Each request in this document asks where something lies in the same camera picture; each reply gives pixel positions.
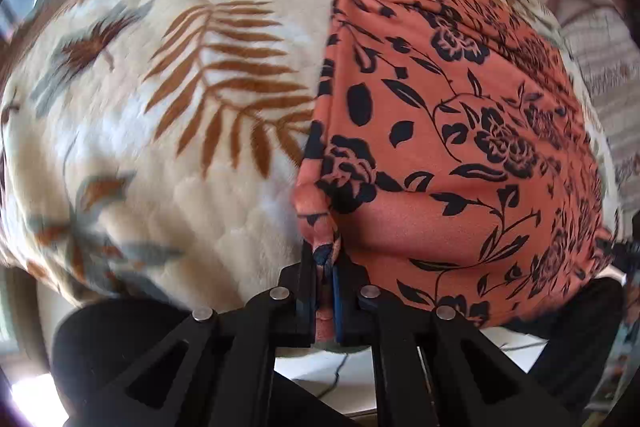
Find beige striped pillow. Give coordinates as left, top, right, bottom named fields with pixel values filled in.
left=560, top=4, right=640, bottom=218

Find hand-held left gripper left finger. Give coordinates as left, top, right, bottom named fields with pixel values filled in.
left=65, top=239, right=322, bottom=427

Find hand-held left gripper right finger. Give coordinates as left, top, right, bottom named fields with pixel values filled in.
left=330, top=252, right=576, bottom=427

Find thin cable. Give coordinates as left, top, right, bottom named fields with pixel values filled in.
left=312, top=352, right=351, bottom=400

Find orange black floral garment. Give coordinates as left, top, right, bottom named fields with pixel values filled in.
left=292, top=0, right=618, bottom=344

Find cream leaf print blanket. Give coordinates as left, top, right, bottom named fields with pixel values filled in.
left=0, top=0, right=626, bottom=363

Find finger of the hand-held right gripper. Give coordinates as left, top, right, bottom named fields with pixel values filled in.
left=600, top=239, right=640, bottom=270

